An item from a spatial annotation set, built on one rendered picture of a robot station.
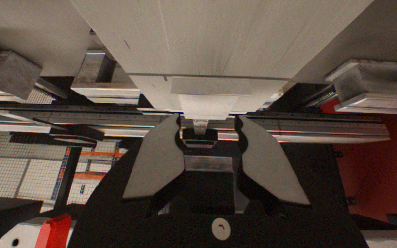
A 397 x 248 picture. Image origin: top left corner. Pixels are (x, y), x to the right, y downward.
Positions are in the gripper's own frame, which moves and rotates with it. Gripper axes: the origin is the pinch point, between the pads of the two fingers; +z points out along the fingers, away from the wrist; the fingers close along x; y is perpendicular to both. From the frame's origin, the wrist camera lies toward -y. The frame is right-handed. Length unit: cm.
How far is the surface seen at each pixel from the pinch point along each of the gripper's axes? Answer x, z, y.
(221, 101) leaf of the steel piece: 2.3, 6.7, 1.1
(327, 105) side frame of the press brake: 85, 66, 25
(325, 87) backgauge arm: 41, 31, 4
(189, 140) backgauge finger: -3.9, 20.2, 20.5
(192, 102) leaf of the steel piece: -2.1, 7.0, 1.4
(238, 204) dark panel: 21, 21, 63
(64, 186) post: -96, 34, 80
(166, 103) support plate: -6.4, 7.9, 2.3
